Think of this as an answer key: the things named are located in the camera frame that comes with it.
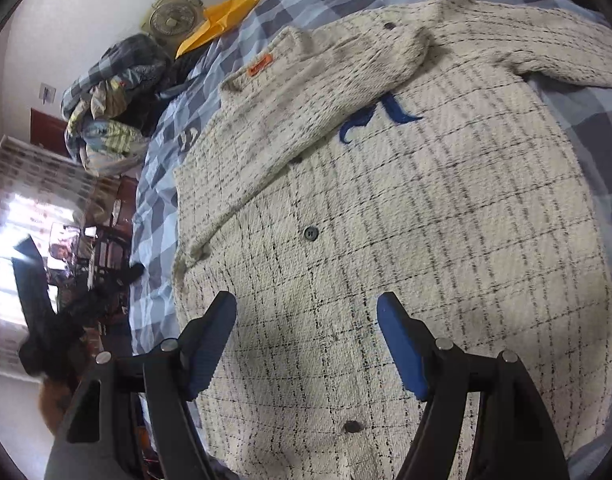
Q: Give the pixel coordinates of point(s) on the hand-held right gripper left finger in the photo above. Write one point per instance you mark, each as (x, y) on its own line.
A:
(213, 345)

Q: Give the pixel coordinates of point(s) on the blue checkered blanket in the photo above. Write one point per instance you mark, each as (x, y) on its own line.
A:
(155, 210)

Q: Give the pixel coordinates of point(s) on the pile of bedding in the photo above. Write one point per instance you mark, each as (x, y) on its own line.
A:
(105, 100)

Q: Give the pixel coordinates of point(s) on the patterned window curtain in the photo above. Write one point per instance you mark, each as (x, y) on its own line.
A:
(35, 170)

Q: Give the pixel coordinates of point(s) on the black cloth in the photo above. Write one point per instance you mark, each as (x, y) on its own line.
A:
(181, 72)

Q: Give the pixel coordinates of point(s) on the cream plaid jacket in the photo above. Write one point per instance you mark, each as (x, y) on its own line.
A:
(436, 210)

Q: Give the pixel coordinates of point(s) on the yellow paper envelope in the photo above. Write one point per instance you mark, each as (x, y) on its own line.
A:
(220, 15)

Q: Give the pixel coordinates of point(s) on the dark wooden chair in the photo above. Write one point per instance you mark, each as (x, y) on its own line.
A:
(105, 250)

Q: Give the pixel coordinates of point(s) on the dark red wooden door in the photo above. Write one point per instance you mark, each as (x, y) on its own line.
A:
(45, 127)

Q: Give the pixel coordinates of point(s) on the black hanging garment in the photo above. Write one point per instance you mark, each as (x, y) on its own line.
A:
(35, 300)

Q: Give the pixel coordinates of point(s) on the beige box fan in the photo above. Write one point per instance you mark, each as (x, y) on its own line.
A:
(168, 20)

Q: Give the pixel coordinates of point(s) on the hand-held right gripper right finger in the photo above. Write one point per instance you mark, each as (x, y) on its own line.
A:
(403, 345)

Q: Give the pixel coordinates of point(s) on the wall light switch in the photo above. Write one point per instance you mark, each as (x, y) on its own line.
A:
(48, 94)

